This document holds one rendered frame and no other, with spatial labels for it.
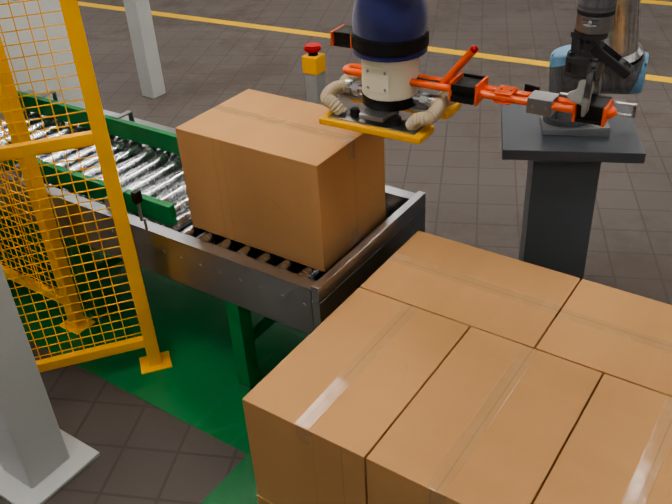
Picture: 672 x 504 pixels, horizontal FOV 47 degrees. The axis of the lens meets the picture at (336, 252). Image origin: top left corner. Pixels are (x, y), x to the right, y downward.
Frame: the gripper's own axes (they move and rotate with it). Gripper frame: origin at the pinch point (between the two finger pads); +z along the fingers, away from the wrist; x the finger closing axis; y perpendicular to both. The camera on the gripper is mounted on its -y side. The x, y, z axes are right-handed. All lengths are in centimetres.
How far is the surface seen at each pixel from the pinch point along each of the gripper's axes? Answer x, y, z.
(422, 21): 2, 48, -18
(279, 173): 21, 89, 31
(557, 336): 16, -4, 65
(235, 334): 36, 105, 93
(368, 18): 12, 60, -20
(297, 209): 21, 83, 42
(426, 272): 5, 45, 65
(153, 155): -22, 194, 66
